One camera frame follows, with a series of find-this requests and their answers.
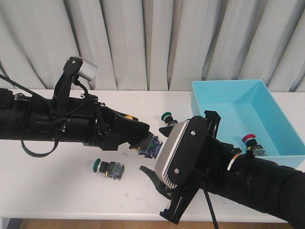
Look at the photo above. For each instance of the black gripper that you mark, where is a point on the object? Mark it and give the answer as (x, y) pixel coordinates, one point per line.
(125, 128)
(213, 159)

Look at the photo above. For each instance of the green push button switch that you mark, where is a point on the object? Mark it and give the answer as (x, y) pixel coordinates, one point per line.
(168, 119)

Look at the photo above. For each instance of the light blue plastic box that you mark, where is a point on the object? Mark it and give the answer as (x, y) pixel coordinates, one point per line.
(247, 107)

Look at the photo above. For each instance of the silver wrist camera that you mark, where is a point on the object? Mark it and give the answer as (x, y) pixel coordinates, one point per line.
(180, 152)
(78, 66)

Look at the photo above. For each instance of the red mushroom push button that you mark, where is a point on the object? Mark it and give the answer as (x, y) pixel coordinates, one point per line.
(252, 147)

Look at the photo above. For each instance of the green push button left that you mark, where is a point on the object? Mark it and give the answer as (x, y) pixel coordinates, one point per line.
(112, 169)

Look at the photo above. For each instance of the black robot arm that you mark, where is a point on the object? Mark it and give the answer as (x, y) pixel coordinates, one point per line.
(264, 186)
(28, 118)

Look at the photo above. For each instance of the grey pleated curtain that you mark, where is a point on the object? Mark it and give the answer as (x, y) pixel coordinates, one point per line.
(155, 45)

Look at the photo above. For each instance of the yellow mushroom push button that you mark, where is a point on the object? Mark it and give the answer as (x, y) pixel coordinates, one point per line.
(145, 143)

